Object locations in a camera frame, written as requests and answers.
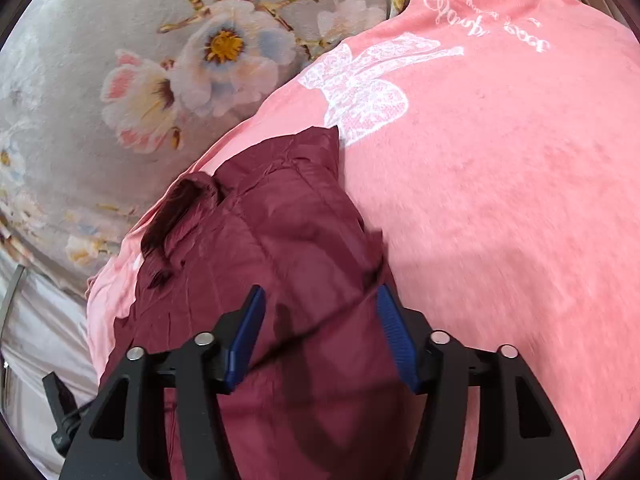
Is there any maroon puffer jacket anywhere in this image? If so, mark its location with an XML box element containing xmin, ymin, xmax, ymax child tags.
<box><xmin>106</xmin><ymin>128</ymin><xmax>409</xmax><ymax>479</ymax></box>

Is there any white satin curtain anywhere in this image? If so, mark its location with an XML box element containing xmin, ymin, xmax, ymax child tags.
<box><xmin>1</xmin><ymin>256</ymin><xmax>98</xmax><ymax>479</ymax></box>

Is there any pink bow-print blanket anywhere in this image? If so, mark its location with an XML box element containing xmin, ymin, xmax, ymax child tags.
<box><xmin>89</xmin><ymin>0</ymin><xmax>639</xmax><ymax>478</ymax></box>

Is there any grey floral bed sheet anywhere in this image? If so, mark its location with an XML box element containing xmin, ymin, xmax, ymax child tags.
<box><xmin>1</xmin><ymin>0</ymin><xmax>409</xmax><ymax>303</ymax></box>

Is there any black strap buckle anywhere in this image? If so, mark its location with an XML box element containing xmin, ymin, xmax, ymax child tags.
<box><xmin>42</xmin><ymin>372</ymin><xmax>92</xmax><ymax>457</ymax></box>

